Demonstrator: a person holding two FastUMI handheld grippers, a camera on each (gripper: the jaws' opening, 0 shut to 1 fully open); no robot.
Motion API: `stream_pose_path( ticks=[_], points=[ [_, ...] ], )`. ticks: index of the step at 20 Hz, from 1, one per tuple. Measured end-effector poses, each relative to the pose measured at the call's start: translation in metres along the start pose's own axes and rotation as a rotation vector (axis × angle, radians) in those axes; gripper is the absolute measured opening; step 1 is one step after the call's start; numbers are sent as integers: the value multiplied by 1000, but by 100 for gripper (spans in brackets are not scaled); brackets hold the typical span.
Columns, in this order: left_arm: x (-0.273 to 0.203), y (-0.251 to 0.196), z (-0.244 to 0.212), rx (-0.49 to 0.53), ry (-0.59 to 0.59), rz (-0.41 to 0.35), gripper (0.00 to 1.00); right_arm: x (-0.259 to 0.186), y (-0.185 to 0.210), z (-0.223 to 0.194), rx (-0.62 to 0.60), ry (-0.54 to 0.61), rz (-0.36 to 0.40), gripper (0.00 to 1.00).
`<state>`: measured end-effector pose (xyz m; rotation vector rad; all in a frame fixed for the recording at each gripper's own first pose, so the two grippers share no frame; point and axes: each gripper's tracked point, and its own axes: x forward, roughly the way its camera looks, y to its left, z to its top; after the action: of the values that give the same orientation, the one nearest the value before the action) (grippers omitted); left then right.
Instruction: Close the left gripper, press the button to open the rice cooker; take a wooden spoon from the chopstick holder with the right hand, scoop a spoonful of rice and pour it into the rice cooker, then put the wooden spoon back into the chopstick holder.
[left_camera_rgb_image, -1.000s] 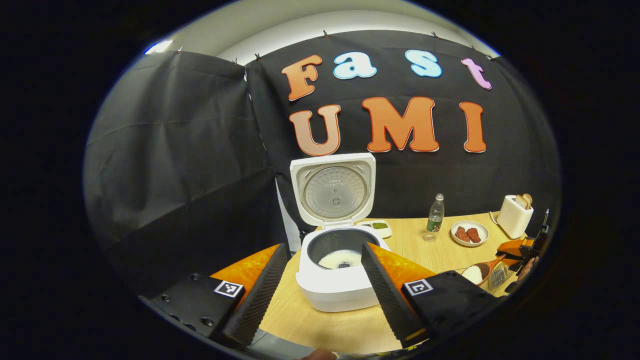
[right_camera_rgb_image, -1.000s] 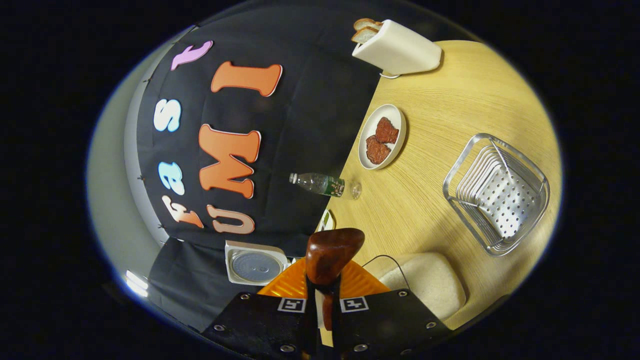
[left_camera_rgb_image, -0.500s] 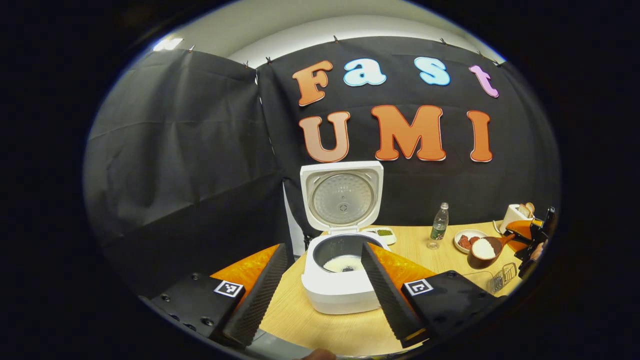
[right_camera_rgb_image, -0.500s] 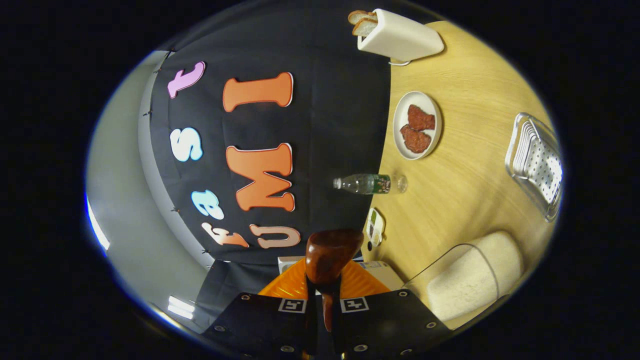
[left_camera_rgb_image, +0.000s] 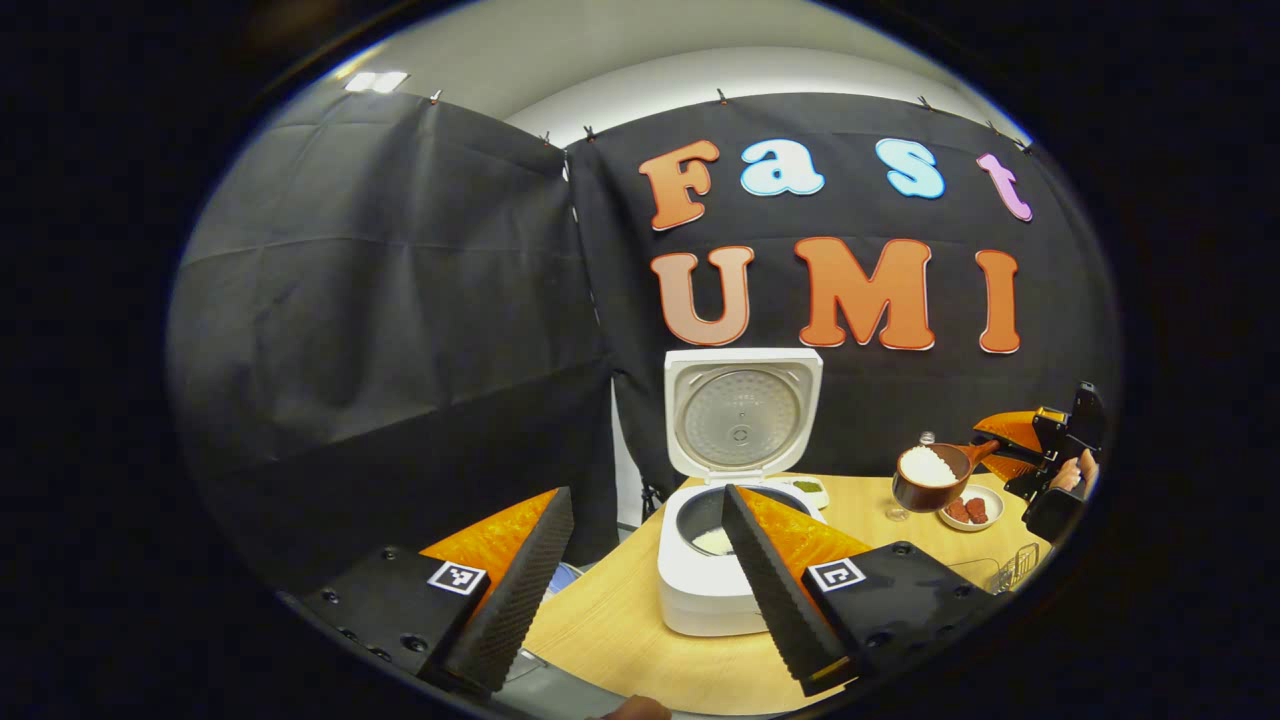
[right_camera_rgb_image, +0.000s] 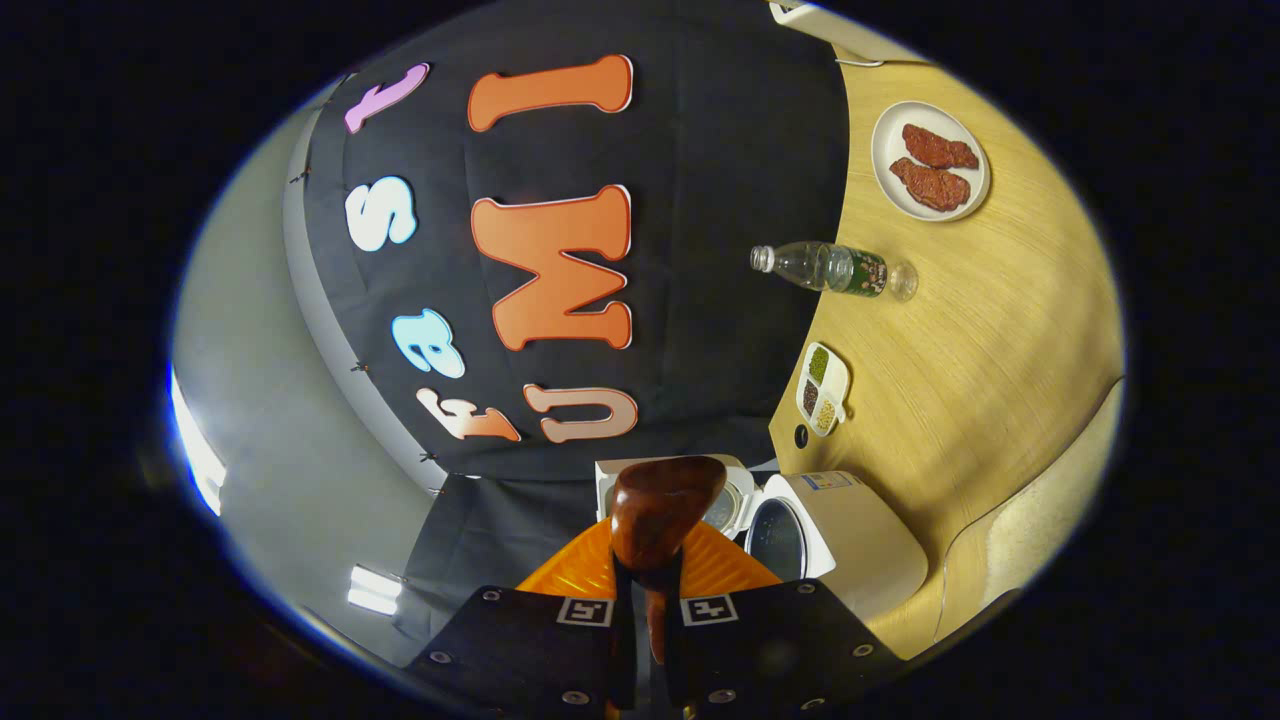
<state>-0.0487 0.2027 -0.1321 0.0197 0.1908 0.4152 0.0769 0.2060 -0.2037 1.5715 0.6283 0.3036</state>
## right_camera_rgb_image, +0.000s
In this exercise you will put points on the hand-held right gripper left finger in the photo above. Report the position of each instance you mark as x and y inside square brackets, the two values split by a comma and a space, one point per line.
[620, 660]

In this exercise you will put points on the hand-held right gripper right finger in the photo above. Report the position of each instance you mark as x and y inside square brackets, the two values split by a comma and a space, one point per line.
[678, 660]

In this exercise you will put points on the brown wooden spoon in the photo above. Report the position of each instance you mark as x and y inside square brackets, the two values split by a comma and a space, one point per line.
[660, 510]

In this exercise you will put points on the white rice cooker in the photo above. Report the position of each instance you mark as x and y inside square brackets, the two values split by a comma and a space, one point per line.
[860, 540]

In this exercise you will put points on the ceiling light panel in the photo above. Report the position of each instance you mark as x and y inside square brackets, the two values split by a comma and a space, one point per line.
[375, 590]

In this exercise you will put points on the white divided bean dish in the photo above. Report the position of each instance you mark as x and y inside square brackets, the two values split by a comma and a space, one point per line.
[822, 385]

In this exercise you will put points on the clear plastic water bottle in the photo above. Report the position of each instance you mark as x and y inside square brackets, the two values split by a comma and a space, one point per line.
[830, 268]

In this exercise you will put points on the black backdrop cloth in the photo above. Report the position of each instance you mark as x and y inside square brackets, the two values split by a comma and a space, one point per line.
[720, 150]

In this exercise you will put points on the red meat piece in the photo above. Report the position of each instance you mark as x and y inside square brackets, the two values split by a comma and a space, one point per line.
[938, 148]
[930, 187]

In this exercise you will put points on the white round plate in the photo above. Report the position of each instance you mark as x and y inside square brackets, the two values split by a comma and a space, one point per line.
[885, 140]

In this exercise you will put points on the white toaster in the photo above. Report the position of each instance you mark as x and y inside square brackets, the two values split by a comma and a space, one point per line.
[850, 35]

